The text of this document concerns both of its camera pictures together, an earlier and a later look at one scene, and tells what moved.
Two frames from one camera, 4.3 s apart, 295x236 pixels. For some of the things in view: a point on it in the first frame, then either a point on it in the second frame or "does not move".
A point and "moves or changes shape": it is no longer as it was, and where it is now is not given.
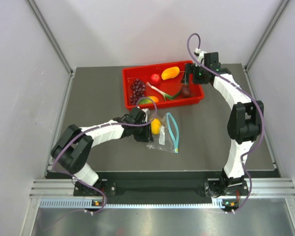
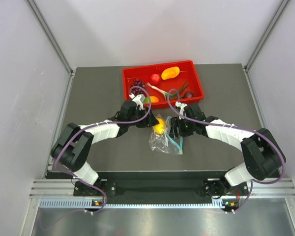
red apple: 155,78 does not move
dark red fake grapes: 138,87 does not move
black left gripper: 147,136 to 145,123
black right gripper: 191,69 to 174,122
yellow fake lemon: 156,126 moves or changes shape
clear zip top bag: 168,139 moves or changes shape
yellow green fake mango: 148,101 does not move
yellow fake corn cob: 170,72 does not move
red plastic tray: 159,85 does not move
